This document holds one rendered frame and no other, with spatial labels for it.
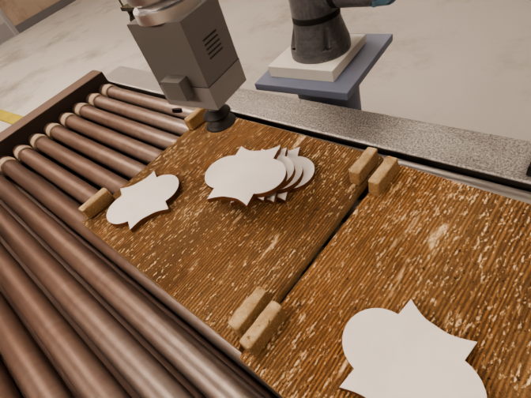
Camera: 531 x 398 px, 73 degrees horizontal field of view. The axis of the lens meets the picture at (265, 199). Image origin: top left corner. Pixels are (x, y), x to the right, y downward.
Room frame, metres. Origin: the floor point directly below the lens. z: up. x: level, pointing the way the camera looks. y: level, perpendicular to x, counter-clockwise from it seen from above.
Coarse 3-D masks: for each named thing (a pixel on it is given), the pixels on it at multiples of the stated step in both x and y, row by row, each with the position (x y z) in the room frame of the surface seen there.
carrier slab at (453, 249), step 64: (384, 192) 0.32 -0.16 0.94; (448, 192) 0.28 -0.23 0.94; (320, 256) 0.26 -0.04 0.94; (384, 256) 0.23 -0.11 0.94; (448, 256) 0.20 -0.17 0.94; (512, 256) 0.17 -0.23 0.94; (320, 320) 0.19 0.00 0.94; (448, 320) 0.13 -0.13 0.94; (512, 320) 0.11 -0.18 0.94; (320, 384) 0.12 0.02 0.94; (512, 384) 0.06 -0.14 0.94
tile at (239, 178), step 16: (224, 160) 0.48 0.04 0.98; (240, 160) 0.46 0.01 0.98; (256, 160) 0.45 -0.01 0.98; (272, 160) 0.43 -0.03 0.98; (208, 176) 0.46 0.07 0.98; (224, 176) 0.44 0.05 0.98; (240, 176) 0.43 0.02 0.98; (256, 176) 0.41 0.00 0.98; (272, 176) 0.40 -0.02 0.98; (224, 192) 0.41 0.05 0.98; (240, 192) 0.39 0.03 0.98; (256, 192) 0.38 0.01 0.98; (272, 192) 0.38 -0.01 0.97
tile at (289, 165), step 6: (264, 150) 0.48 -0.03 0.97; (270, 150) 0.47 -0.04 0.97; (282, 156) 0.45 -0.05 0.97; (282, 162) 0.43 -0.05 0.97; (288, 162) 0.43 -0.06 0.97; (288, 168) 0.41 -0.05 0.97; (294, 168) 0.41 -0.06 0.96; (288, 174) 0.40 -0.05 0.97; (294, 174) 0.40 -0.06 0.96; (288, 180) 0.39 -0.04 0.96; (282, 186) 0.39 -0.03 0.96; (258, 198) 0.38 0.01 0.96; (264, 198) 0.38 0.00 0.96; (222, 204) 0.41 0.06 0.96
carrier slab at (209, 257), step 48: (192, 144) 0.63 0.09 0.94; (240, 144) 0.56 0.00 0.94; (288, 144) 0.51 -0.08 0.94; (192, 192) 0.49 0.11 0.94; (336, 192) 0.36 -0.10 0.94; (144, 240) 0.42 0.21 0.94; (192, 240) 0.38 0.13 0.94; (240, 240) 0.34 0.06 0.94; (288, 240) 0.31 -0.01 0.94; (192, 288) 0.30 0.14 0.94; (240, 288) 0.27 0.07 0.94; (288, 288) 0.24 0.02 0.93
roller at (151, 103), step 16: (112, 96) 1.08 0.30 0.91; (128, 96) 1.01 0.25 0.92; (144, 96) 0.96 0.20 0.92; (160, 112) 0.88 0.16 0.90; (336, 144) 0.48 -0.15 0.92; (400, 160) 0.38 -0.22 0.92; (448, 176) 0.32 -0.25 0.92; (464, 176) 0.31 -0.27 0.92; (496, 192) 0.26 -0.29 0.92; (512, 192) 0.25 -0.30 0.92; (528, 192) 0.25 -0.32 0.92
